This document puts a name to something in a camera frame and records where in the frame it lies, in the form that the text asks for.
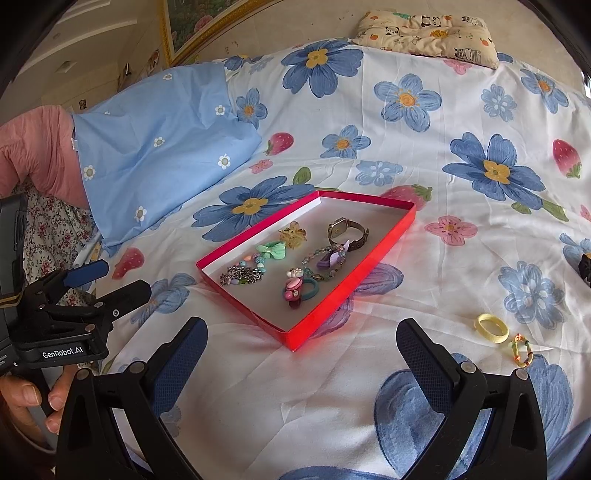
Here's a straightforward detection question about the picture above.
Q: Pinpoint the pastel beaded bracelet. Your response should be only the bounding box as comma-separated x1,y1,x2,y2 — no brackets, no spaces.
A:
300,244,352,282

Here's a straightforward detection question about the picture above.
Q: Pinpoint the floral bed sheet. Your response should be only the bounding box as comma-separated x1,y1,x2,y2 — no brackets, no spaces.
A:
69,39,591,480

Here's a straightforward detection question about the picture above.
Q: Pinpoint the small floral print cloth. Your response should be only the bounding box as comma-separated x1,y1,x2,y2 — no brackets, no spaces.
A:
14,180,100,287

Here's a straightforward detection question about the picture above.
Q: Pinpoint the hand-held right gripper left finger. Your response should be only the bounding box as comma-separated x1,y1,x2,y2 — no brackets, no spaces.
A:
55,316,209,480

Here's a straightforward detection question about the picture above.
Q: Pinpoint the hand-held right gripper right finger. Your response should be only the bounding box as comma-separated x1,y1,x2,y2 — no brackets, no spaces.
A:
396,318,573,480

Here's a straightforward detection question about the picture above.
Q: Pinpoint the yellow hair tie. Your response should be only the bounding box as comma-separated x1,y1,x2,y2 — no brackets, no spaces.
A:
475,313,510,344

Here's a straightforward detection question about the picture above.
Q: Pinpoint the gold framed picture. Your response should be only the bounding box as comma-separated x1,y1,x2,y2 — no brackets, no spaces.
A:
164,0,282,68

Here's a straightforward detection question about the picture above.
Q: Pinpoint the green hair tie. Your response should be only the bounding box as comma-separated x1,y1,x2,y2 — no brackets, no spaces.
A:
256,240,288,261

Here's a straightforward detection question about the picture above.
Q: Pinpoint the silver chain bracelet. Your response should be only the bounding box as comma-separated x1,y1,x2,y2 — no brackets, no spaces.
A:
219,263,267,288

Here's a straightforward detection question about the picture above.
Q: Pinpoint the yellow hair claw clip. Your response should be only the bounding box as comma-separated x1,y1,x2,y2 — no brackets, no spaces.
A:
278,222,309,245

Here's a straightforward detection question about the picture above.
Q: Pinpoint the pink cloth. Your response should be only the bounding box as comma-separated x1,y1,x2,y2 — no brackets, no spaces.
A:
0,105,90,208

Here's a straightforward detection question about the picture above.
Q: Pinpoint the multicolour braided hair tie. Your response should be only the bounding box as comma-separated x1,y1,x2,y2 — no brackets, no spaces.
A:
510,333,535,368

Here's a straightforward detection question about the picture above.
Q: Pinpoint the colourful bead string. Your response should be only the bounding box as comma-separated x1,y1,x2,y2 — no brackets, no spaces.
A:
240,253,271,273

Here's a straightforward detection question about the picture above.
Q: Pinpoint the panda print pillow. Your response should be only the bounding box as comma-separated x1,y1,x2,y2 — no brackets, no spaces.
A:
351,10,500,70

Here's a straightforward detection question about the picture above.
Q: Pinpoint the pink charm hair tie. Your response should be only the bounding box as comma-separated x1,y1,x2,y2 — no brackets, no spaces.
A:
283,267,308,308

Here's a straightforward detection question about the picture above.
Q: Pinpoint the gold wrist watch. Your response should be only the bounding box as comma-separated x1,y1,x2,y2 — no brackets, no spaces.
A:
327,217,370,252

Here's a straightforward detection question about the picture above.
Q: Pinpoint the blue daisy print pillow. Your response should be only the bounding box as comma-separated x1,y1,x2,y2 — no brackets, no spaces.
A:
71,62,263,252

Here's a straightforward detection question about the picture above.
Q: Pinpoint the person's left hand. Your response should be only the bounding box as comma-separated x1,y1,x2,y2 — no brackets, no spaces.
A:
0,367,77,448

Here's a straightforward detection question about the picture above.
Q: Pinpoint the red cardboard box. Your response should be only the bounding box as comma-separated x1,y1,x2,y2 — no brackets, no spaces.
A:
196,189,417,352

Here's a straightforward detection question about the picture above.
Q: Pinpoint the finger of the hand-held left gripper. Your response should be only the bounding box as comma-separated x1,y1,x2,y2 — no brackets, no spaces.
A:
93,280,152,320
32,259,110,303

